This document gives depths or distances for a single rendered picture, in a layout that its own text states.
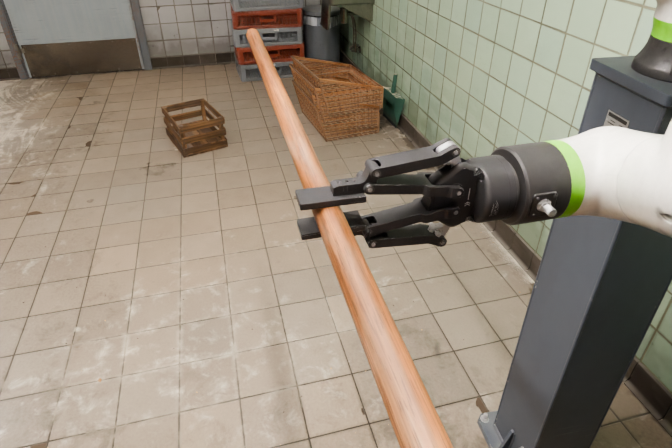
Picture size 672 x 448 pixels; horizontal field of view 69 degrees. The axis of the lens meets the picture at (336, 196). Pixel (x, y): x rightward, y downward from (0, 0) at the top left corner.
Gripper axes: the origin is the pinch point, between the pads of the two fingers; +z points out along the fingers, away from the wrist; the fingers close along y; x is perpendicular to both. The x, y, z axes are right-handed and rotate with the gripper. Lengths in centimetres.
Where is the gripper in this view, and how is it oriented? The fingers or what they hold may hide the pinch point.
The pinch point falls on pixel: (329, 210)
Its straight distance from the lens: 52.3
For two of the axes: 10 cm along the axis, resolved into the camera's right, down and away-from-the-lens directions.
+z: -9.7, 1.3, -2.0
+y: 0.0, 8.4, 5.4
